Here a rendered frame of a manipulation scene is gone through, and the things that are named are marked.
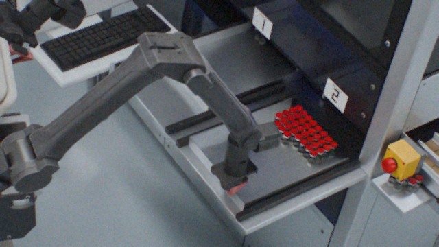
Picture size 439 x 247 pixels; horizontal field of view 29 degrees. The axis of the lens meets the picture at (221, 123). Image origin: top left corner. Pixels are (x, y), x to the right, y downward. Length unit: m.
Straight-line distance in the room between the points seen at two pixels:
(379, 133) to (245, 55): 0.56
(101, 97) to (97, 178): 1.76
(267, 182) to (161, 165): 1.24
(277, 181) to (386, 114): 0.33
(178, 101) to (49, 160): 0.78
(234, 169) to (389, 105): 0.42
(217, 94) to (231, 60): 0.82
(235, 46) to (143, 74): 1.06
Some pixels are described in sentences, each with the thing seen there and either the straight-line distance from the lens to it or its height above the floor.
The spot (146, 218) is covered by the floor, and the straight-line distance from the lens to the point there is 3.22.
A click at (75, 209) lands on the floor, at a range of 3.24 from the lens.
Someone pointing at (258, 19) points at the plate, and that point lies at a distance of 2.48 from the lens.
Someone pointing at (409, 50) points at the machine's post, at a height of 1.31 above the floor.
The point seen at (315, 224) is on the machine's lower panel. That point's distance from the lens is 2.60.
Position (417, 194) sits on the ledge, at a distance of 2.30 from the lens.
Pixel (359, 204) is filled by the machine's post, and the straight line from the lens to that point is 2.38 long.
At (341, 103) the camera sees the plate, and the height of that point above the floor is 1.02.
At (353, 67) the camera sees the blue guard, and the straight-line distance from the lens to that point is 2.19.
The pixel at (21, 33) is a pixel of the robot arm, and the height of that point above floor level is 1.25.
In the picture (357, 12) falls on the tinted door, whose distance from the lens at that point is 2.14.
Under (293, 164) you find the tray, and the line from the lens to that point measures 2.27.
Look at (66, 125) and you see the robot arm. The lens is 1.64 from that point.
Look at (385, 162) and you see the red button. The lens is 2.16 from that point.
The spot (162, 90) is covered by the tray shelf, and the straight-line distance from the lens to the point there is 2.41.
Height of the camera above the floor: 2.51
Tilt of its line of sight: 44 degrees down
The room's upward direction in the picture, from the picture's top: 10 degrees clockwise
